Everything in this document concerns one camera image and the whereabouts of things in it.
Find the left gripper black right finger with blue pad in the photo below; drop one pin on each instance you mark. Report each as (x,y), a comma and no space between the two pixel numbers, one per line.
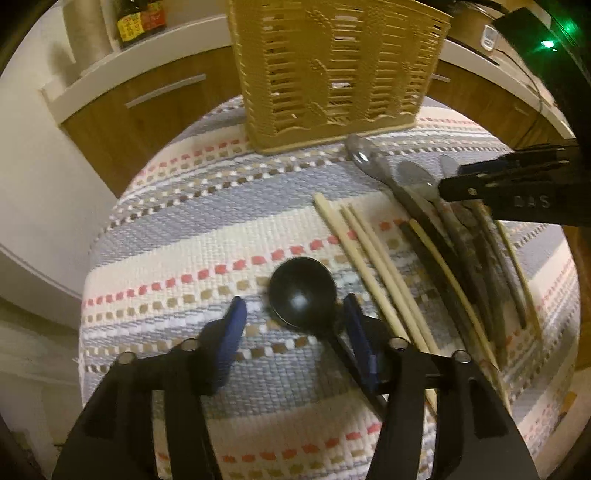
(476,437)

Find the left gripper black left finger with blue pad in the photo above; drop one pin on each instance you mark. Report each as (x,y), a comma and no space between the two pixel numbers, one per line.
(113,436)

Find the black plastic ladle spoon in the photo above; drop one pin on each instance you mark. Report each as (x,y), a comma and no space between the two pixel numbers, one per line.
(304,297)

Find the pale chopstick among dark utensils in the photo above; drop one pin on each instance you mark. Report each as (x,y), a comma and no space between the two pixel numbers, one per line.
(471,321)

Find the light wooden chopstick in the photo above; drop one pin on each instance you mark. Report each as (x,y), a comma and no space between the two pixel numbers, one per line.
(361,245)
(397,272)
(383,272)

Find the brown rice cooker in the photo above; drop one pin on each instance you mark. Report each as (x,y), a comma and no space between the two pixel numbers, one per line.
(472,24)

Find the striped woven table cloth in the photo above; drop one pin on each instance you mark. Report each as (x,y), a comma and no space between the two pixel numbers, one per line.
(208,219)

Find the yellow woven utensil basket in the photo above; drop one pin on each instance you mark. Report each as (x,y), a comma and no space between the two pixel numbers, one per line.
(316,71)

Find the wooden cabinet drawer front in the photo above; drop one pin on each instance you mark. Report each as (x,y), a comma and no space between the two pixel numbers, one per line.
(120,131)

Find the steel thermos bottle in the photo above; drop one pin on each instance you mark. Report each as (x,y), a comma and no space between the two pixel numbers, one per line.
(86,31)

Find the dark soy sauce bottle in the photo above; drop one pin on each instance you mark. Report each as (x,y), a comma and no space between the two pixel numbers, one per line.
(138,19)

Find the black camera box green light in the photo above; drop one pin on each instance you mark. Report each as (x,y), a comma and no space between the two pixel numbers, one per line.
(556,50)

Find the metal spoon dark handle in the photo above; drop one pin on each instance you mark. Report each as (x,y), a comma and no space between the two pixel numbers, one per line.
(369,158)

